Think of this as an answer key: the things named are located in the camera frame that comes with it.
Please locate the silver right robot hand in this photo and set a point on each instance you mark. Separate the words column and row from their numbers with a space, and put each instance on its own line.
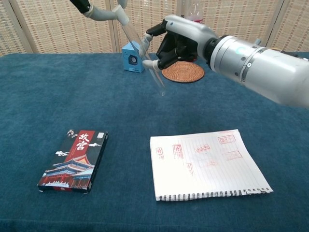
column 188, row 33

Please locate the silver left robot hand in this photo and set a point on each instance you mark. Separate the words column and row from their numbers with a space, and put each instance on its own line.
column 103, row 15

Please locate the clear glass test tube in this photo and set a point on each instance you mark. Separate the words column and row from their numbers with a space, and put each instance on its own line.
column 135, row 41

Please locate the cola bottle with red label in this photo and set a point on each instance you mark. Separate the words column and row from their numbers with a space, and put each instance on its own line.
column 194, row 12

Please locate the round woven rattan coaster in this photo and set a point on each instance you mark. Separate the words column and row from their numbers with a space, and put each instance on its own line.
column 186, row 73

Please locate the light blue speaker box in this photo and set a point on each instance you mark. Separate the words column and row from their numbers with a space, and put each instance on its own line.
column 130, row 60

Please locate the woven bamboo folding screen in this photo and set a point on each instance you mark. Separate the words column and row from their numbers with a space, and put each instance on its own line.
column 48, row 31

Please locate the dark teal tablecloth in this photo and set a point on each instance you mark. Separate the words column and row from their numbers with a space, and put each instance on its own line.
column 96, row 108

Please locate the white spiral notebook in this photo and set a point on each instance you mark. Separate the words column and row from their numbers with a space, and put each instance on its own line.
column 205, row 174

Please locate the black red palace book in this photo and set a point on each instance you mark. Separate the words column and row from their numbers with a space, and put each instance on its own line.
column 74, row 164

